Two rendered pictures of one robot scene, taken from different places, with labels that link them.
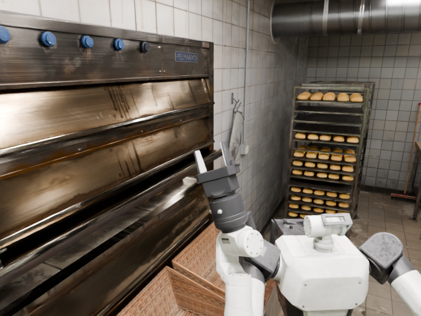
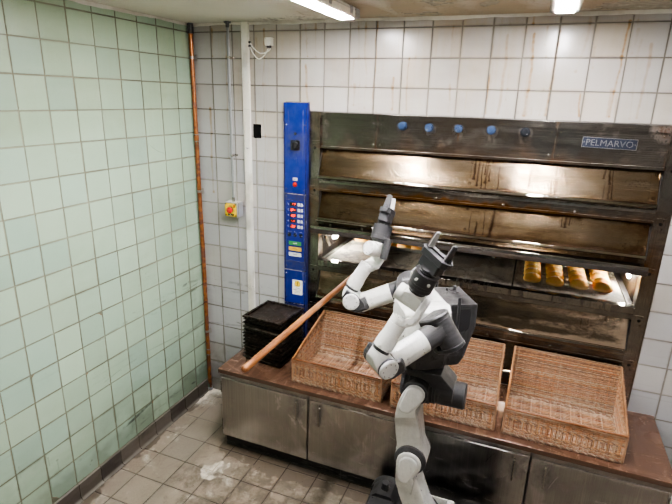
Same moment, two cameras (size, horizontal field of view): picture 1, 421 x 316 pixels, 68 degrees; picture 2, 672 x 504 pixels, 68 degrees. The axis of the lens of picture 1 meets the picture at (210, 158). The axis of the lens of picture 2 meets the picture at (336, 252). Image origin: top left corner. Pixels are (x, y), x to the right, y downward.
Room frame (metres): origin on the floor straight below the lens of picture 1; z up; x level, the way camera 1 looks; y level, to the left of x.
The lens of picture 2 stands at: (0.34, -2.25, 2.19)
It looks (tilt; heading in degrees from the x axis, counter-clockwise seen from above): 17 degrees down; 85
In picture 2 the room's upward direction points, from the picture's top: 2 degrees clockwise
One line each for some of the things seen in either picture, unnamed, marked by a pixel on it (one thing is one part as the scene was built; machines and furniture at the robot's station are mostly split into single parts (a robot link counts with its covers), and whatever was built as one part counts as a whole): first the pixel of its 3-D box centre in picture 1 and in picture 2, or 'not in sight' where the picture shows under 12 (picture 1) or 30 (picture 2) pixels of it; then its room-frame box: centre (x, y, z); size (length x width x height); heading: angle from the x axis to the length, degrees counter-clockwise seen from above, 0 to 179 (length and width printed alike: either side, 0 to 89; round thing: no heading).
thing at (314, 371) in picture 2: not in sight; (349, 352); (0.68, 0.43, 0.72); 0.56 x 0.49 x 0.28; 153
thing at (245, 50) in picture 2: not in sight; (249, 211); (0.05, 1.02, 1.45); 0.05 x 0.02 x 2.30; 154
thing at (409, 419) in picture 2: not in sight; (414, 422); (0.89, -0.35, 0.78); 0.18 x 0.15 x 0.47; 64
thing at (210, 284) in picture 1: (226, 266); (563, 398); (1.74, -0.10, 0.72); 0.56 x 0.49 x 0.28; 152
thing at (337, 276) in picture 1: (311, 273); (432, 324); (0.93, -0.35, 1.27); 0.34 x 0.30 x 0.36; 94
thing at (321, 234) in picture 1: (322, 229); not in sight; (0.87, -0.35, 1.47); 0.10 x 0.07 x 0.09; 94
